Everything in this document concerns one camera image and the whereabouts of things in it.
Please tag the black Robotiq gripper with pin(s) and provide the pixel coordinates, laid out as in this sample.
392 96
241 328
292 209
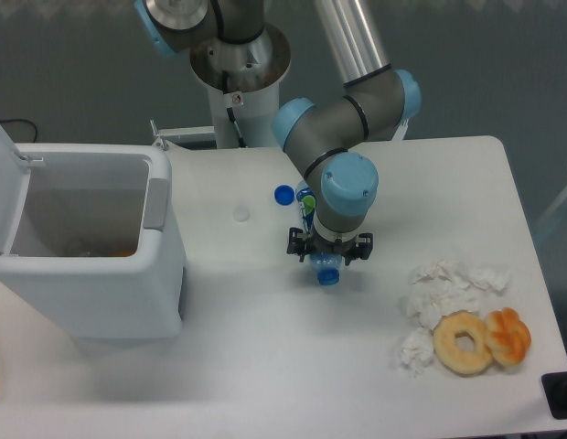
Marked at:
301 244

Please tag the blue plastic water bottle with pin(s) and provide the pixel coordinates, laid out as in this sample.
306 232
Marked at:
325 265

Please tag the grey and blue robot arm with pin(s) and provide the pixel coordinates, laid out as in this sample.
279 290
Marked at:
318 141

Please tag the blue bottle cap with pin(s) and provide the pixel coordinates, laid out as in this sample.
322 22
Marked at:
284 195

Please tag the small white round cap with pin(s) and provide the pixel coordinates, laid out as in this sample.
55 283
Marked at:
241 213

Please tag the large crumpled white tissue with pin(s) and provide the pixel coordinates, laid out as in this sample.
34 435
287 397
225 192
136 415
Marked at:
443 287

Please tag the small crumpled white tissue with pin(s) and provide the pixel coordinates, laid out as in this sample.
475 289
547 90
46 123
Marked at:
417 352

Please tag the orange glazed twisted pastry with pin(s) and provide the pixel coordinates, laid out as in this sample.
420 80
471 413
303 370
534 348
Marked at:
507 337

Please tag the white open trash bin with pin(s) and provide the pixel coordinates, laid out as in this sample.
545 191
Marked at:
89 238

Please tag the black device at table edge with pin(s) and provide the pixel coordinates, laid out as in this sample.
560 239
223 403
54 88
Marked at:
555 389

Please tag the plain ring donut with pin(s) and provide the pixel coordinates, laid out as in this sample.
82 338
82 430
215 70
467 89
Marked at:
459 343

